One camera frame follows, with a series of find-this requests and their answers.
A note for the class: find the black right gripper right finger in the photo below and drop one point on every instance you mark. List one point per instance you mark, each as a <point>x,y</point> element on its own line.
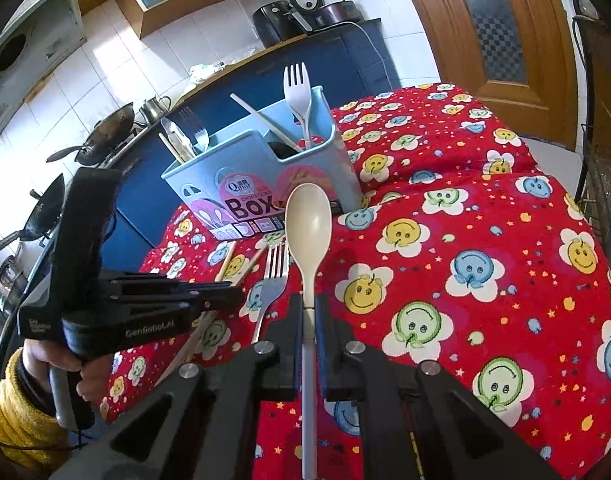
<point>416,422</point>

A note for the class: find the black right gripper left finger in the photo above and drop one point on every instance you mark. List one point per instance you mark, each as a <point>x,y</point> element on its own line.
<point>200,423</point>

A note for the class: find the wooden chopstick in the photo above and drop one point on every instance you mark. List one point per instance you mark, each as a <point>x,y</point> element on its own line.
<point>186,353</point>
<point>163,138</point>

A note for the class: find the steel fork white handle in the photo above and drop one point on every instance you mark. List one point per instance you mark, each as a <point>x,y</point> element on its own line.
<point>274,281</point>

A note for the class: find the steel butter knife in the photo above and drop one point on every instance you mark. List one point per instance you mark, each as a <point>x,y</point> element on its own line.
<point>178,140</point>

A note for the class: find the steel fork patterned handle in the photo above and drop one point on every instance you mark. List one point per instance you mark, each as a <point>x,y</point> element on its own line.
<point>196,128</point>

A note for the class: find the beige plastic spoon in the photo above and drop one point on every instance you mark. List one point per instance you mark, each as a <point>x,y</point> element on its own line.
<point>308,232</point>

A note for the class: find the white plastic fork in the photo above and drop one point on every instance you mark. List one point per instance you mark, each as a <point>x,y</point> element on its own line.
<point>297,92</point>

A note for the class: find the black spoon white handle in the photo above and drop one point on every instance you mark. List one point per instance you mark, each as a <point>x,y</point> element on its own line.
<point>281,134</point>

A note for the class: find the yellow sleeve forearm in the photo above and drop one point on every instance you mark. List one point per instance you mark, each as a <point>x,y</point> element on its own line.
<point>32,445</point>

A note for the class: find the person left hand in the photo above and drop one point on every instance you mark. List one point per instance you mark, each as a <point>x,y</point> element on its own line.
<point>39,357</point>

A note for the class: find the left black wok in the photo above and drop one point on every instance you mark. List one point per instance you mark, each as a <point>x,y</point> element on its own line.
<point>43,217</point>

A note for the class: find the black wok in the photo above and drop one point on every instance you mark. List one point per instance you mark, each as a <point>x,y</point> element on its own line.
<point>43,217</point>
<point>105,137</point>

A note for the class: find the red smiley flower tablecloth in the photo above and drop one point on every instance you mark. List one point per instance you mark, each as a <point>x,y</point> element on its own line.
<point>463,252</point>

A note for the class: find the right black wok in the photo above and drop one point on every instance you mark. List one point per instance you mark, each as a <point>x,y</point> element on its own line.
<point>105,137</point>

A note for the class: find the light blue utensil box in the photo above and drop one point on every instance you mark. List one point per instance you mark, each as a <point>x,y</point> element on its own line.
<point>239,187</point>

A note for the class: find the steel kettle pitcher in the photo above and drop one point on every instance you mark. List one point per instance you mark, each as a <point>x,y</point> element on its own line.
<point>155,108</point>

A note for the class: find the white cloth on counter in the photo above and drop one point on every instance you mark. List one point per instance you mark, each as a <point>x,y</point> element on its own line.
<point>200,73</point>

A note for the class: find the range hood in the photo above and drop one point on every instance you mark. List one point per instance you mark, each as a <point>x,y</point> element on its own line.
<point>37,38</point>

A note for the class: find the black air fryer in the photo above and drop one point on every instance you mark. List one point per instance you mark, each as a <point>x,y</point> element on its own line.
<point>275,23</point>

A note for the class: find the wooden door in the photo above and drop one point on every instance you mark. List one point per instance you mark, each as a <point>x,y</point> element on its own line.
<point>514,56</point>

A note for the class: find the black metal rack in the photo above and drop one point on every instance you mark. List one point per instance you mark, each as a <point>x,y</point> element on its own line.
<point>593,41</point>

